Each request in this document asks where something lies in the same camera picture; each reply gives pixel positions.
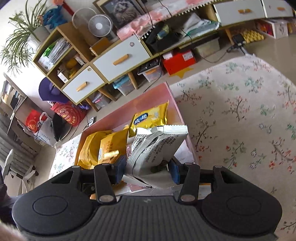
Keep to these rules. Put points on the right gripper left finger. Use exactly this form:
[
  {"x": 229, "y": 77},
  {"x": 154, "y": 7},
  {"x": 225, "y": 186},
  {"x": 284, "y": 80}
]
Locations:
[{"x": 106, "y": 175}]

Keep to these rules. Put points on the yellow cracker packet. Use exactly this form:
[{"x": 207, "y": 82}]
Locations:
[{"x": 156, "y": 116}]

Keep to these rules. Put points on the floral tablecloth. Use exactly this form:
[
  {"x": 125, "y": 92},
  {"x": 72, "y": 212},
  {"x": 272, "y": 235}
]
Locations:
[{"x": 241, "y": 115}]

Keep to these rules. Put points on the wooden cabinet with drawers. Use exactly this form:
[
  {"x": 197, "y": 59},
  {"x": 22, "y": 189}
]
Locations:
[{"x": 122, "y": 57}]

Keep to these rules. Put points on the potted green plant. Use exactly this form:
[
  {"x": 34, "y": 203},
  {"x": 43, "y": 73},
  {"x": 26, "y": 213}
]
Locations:
[{"x": 16, "y": 53}]

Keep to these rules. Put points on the red shoe box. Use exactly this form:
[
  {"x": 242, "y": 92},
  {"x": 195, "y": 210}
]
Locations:
[{"x": 179, "y": 61}]

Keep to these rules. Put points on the dark yellow snack packet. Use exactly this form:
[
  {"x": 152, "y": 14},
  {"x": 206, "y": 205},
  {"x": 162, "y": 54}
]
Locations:
[{"x": 88, "y": 156}]

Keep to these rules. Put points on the purple hat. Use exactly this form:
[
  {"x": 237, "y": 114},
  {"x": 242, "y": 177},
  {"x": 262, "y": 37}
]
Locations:
[{"x": 48, "y": 92}]

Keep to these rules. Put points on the orange pastry packet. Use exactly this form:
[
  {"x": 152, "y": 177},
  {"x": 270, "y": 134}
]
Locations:
[{"x": 112, "y": 147}]

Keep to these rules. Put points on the cat picture frame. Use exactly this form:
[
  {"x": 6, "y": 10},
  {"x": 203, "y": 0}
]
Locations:
[{"x": 121, "y": 12}]

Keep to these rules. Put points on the red gift bag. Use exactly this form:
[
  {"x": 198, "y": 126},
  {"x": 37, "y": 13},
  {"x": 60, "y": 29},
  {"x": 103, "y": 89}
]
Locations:
[{"x": 71, "y": 113}]

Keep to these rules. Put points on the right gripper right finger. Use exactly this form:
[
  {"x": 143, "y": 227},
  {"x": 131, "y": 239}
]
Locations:
[{"x": 187, "y": 175}]

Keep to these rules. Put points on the white grey snack bag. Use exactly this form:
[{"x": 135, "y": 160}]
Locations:
[{"x": 152, "y": 149}]

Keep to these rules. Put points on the white desk fan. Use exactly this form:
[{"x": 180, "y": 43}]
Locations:
[{"x": 100, "y": 25}]

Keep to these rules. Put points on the pink cloth runner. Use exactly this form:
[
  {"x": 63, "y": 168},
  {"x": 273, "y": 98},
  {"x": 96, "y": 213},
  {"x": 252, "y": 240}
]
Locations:
[{"x": 161, "y": 11}]

